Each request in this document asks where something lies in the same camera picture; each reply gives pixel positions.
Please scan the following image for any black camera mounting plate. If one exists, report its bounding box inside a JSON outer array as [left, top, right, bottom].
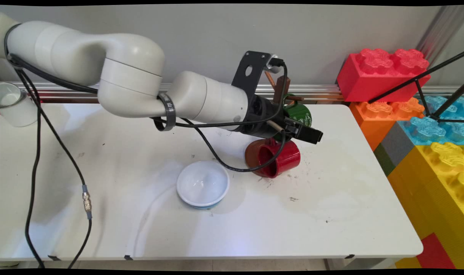
[[231, 50, 273, 98]]

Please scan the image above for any slanted aluminium profile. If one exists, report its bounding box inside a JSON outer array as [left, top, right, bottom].
[[415, 5, 464, 64]]

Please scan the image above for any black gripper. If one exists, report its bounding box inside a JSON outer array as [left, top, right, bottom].
[[240, 95, 324, 145]]

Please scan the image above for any red giant toy brick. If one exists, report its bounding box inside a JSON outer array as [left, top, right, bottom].
[[336, 49, 431, 104]]

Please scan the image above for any orange giant toy brick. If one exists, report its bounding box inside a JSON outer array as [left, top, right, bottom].
[[349, 98, 425, 152]]

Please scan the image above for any green enamel mug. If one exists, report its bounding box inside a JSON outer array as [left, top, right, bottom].
[[281, 94, 313, 132]]

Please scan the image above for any blue giant toy brick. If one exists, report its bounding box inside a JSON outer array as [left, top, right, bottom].
[[398, 95, 464, 148]]

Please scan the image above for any yellow giant toy brick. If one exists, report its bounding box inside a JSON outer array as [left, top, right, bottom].
[[387, 142, 464, 269]]

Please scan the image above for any white cylindrical cup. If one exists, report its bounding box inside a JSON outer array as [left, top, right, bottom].
[[0, 82, 39, 128]]

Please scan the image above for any brown wooden mug tree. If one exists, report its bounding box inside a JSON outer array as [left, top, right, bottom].
[[244, 70, 305, 178]]

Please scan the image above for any white ceramic bowl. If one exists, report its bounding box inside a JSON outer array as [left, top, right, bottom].
[[176, 160, 230, 210]]

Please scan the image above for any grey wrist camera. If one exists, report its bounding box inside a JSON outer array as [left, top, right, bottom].
[[265, 55, 285, 72]]

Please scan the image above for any small red toy panel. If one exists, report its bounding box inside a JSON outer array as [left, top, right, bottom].
[[415, 233, 456, 270]]

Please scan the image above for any black velcro strap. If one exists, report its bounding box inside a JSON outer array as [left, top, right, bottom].
[[153, 92, 177, 132]]

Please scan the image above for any black tripod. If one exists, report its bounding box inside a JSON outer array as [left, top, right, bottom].
[[367, 52, 464, 125]]

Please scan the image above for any cable with metal connector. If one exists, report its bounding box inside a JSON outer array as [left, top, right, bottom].
[[4, 23, 99, 269]]

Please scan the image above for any black camera cable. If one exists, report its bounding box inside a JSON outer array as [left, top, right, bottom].
[[151, 57, 289, 173]]

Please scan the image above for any red enamel mug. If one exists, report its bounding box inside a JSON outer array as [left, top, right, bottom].
[[257, 138, 301, 179]]

